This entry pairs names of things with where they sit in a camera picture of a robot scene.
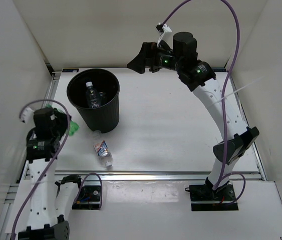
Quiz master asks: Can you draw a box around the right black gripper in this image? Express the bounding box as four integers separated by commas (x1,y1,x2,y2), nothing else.
127,41,183,75

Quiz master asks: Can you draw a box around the green plastic soda bottle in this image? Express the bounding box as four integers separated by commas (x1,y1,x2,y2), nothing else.
46,104,80,137

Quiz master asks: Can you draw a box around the clear unlabelled plastic bottle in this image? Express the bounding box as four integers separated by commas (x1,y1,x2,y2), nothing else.
86,81,101,109

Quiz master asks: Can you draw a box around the clear bottle white blue label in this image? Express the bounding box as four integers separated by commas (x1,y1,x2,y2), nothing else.
92,130,113,169

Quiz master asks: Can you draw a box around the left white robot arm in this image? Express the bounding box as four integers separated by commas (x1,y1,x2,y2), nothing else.
16,106,86,240

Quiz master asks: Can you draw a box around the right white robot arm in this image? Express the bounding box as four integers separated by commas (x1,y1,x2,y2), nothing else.
127,32,259,200

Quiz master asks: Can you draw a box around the black plastic waste bin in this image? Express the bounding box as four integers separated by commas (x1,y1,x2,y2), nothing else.
67,68,120,133

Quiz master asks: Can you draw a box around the aluminium table frame rail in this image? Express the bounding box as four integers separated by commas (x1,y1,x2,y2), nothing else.
0,67,282,240

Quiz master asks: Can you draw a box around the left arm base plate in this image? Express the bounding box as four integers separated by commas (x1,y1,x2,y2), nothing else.
72,180,103,210

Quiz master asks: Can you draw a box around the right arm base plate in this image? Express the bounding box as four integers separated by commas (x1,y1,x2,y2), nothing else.
184,184,238,212

